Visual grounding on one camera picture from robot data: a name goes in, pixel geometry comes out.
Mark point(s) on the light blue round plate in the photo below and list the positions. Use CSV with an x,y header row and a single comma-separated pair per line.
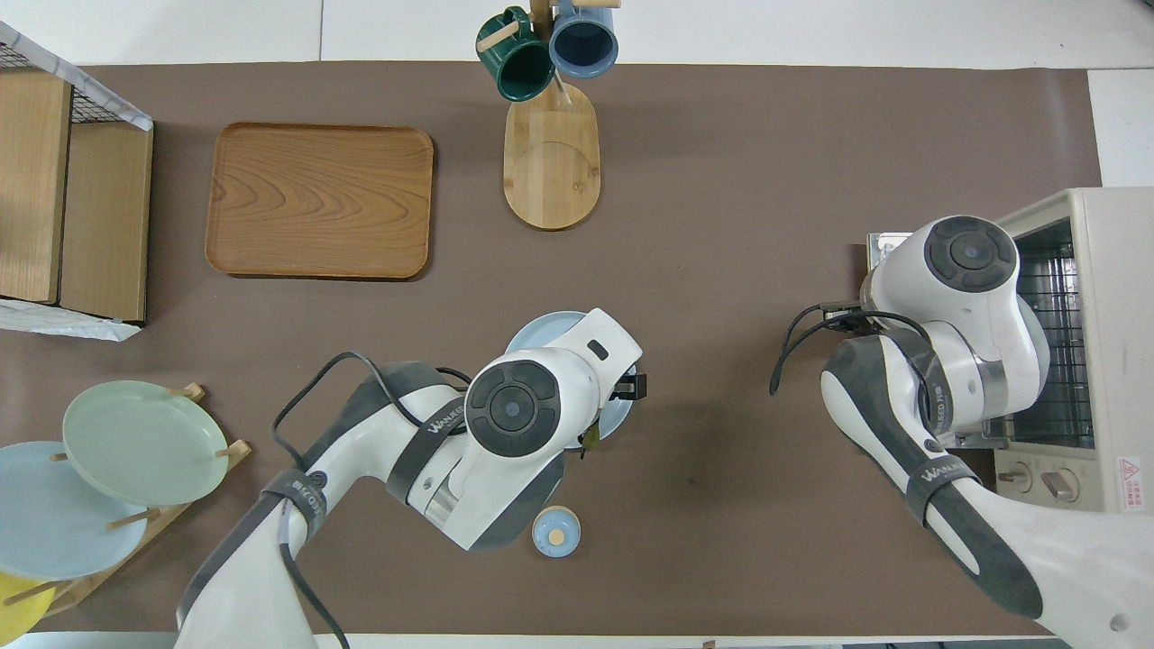
x,y
541,333

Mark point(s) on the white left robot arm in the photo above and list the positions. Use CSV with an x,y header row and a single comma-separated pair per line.
x,y
514,406

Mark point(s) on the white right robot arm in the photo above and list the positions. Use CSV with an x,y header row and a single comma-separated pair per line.
x,y
974,261

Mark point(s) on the silver oven knob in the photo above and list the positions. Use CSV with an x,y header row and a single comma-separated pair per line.
x,y
1059,485
1016,478

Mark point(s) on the beige toaster oven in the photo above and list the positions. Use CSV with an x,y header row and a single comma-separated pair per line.
x,y
1118,270

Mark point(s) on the brown table mat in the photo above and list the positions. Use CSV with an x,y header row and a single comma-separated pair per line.
x,y
721,180

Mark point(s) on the wooden mug tree stand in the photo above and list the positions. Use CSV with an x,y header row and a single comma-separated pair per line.
x,y
550,171

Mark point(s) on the dark green mug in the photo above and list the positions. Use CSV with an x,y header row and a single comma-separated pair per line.
x,y
523,68

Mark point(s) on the blue mug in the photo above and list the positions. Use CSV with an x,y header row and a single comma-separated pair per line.
x,y
583,45

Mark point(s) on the wooden serving tray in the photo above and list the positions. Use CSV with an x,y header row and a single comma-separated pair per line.
x,y
315,198

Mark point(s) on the wooden plate rack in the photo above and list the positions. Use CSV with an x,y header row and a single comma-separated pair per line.
x,y
167,521

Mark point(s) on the pale green plate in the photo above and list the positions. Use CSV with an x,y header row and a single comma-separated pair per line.
x,y
135,442

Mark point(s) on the wooden shelf with mesh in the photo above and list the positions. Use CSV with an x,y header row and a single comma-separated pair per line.
x,y
81,326

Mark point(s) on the light blue plate in rack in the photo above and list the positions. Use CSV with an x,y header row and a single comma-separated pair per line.
x,y
54,532

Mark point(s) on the yellow plate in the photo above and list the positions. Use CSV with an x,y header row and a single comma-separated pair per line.
x,y
18,613

